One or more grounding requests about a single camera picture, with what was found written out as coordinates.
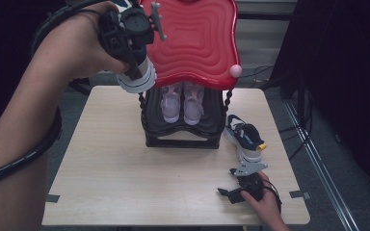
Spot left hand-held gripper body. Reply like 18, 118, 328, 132
97, 1, 169, 61

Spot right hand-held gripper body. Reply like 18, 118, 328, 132
227, 161, 269, 205

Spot white and navy sneaker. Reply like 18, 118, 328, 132
224, 114, 268, 166
114, 0, 158, 94

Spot red and black shoe rack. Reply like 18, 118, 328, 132
134, 0, 244, 149

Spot person's right hand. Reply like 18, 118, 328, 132
240, 171, 284, 223

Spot person's left hand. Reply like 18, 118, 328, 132
33, 1, 132, 85

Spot grey tape piece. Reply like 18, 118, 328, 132
289, 190, 311, 200
45, 193, 61, 204

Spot black horizontal bar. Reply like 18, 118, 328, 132
236, 12, 296, 21

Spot black floor cables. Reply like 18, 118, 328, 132
240, 64, 317, 162

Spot metal floor rail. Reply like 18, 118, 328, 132
283, 100, 361, 231

